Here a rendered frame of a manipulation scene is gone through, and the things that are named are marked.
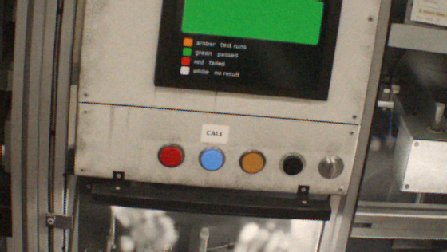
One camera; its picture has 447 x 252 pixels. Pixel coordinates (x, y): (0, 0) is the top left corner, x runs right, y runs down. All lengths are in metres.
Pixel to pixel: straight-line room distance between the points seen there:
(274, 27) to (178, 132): 0.22
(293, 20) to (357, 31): 0.10
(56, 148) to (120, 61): 0.18
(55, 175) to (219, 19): 0.36
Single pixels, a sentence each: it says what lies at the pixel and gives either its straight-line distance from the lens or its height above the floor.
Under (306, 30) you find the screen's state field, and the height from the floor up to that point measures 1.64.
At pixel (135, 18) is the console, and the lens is 1.34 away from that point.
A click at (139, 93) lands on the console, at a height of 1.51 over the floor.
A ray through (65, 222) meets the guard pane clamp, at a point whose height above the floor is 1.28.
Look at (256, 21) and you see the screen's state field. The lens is 1.32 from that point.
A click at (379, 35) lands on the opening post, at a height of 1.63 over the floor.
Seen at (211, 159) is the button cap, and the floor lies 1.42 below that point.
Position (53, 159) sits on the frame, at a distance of 1.45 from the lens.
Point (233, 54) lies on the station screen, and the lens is 1.34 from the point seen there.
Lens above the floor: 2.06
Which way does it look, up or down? 25 degrees down
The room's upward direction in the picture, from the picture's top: 7 degrees clockwise
